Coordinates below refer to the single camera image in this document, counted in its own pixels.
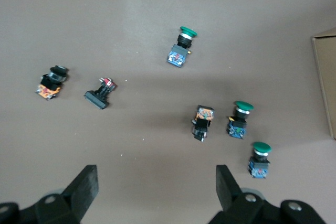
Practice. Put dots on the brown cardboard box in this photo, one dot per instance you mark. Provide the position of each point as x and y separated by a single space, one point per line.
328 77

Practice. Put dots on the green mushroom push button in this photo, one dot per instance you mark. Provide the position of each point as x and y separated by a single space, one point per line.
237 129
258 169
178 53

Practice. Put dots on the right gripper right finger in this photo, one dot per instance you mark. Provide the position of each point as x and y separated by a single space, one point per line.
228 192

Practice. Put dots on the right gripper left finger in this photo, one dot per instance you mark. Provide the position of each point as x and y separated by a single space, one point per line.
81 192

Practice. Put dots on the black square button red base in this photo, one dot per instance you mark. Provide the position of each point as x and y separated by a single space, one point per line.
97 99

